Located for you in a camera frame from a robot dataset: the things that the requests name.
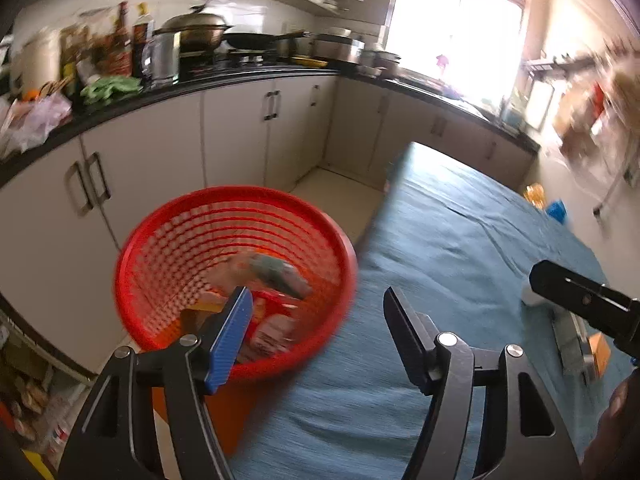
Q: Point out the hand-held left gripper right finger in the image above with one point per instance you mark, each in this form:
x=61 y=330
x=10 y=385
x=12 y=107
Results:
x=407 y=340

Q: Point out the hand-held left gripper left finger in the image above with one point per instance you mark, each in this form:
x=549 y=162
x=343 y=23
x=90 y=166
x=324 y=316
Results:
x=231 y=340

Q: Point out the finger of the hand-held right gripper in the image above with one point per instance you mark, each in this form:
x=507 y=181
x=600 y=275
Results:
x=580 y=300

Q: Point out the pink packet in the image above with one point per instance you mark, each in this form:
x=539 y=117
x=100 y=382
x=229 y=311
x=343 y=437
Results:
x=270 y=335

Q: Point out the red snack packet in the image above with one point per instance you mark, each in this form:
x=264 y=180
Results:
x=272 y=305

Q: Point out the orange box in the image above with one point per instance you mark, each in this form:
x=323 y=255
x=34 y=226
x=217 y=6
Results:
x=600 y=355

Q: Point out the red plastic basket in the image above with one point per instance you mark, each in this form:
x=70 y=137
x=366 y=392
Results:
x=165 y=260

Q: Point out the person's right hand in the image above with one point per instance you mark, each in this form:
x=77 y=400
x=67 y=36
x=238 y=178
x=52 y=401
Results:
x=617 y=430

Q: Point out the grey box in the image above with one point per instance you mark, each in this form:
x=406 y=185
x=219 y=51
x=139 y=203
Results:
x=572 y=350

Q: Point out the blue plastic bag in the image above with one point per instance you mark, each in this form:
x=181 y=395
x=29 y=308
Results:
x=556 y=210

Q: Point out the blue table cloth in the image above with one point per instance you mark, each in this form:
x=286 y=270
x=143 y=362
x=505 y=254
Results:
x=450 y=240

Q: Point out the orange plastic bag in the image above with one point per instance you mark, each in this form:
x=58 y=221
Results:
x=535 y=193

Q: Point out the floor clutter pile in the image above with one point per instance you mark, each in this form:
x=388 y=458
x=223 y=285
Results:
x=35 y=400

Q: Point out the beige base cabinets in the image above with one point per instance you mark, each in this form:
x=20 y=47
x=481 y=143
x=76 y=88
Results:
x=160 y=140

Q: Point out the green vegetables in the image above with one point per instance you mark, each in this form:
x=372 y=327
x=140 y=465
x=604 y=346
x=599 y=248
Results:
x=110 y=90

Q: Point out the steel kettle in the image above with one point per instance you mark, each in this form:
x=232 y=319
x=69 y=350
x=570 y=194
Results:
x=164 y=60

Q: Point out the yellow item on counter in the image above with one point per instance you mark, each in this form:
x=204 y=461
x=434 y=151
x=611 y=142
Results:
x=310 y=62

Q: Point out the crumpled plastic bags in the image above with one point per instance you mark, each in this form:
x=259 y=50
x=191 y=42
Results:
x=35 y=120

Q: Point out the steel cooking pot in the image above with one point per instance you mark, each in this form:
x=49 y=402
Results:
x=340 y=47

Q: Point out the black frying pan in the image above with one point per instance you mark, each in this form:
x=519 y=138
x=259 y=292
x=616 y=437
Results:
x=255 y=40

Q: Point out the kitchen window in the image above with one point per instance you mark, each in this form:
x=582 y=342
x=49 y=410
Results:
x=450 y=25

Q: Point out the steel wok with lid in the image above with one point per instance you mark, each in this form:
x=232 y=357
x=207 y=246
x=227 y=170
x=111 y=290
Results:
x=197 y=27

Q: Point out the yellow-capped oil bottle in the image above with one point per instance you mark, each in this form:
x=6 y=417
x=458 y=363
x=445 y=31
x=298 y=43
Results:
x=142 y=35

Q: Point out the dark sauce bottle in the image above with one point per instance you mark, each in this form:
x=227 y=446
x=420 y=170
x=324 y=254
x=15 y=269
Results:
x=122 y=35

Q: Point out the wall rack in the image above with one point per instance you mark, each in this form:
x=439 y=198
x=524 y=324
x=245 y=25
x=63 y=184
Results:
x=585 y=105

